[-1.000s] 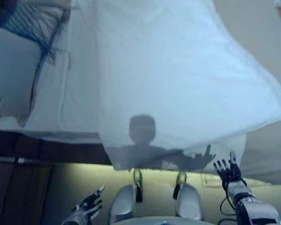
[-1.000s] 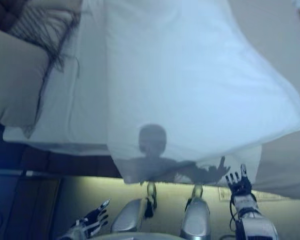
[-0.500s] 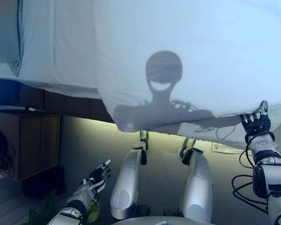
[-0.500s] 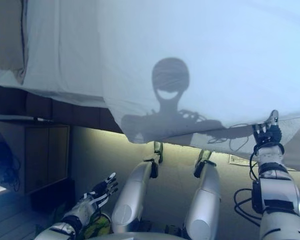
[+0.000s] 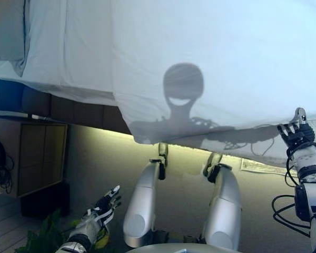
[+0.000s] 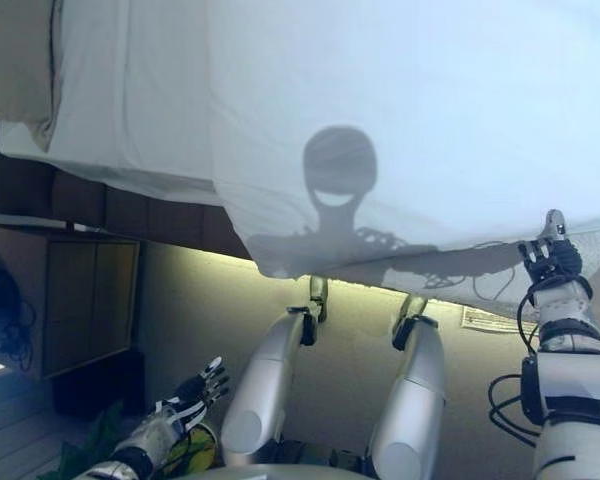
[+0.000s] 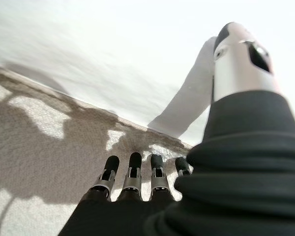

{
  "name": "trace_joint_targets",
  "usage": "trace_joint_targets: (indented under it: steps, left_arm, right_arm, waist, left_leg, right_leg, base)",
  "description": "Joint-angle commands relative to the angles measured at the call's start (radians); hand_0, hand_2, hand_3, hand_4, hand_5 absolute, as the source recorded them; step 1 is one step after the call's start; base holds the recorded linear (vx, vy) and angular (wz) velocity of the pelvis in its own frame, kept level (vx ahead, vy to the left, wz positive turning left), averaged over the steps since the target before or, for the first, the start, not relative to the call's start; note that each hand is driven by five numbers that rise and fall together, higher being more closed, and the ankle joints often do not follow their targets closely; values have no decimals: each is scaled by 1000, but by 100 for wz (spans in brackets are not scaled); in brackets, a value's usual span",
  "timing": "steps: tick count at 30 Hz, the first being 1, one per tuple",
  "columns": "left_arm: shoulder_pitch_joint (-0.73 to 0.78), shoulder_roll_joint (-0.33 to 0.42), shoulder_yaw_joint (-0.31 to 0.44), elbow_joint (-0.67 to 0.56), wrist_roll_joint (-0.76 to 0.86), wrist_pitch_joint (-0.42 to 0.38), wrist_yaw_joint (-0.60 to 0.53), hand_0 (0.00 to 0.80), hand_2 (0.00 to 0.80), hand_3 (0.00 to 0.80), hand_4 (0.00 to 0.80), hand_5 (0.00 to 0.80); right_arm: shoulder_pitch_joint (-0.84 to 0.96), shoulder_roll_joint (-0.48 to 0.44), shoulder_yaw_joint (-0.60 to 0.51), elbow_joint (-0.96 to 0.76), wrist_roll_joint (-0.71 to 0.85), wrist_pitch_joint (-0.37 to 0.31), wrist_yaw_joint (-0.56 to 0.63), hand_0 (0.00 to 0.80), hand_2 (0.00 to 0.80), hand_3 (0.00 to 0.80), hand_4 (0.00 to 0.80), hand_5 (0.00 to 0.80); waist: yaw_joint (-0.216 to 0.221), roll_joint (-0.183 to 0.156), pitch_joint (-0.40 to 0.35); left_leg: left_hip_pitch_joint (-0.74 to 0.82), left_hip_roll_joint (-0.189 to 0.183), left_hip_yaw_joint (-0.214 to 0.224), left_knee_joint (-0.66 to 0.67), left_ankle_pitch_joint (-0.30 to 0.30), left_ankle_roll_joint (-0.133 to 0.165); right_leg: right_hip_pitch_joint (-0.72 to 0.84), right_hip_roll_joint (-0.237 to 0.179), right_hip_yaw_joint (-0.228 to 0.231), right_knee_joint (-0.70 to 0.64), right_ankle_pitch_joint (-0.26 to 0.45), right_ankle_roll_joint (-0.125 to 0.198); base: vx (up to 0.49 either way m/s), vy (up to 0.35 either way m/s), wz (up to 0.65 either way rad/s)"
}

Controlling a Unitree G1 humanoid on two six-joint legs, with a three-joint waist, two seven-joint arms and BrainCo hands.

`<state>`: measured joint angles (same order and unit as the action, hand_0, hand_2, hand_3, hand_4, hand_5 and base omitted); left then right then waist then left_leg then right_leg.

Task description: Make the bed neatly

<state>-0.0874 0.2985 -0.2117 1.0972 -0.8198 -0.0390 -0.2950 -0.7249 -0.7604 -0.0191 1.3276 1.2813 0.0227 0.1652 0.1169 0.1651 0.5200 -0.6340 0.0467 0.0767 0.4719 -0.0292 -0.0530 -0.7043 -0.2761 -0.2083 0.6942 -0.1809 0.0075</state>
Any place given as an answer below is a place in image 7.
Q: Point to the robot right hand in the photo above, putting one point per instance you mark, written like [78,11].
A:
[211,196]

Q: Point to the grey area rug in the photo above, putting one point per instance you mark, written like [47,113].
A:
[39,147]

